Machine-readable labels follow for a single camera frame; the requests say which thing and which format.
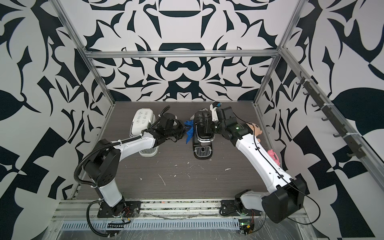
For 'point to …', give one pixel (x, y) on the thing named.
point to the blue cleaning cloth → (189, 125)
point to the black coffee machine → (203, 135)
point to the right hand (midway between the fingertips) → (205, 121)
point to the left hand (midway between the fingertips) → (193, 124)
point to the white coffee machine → (143, 119)
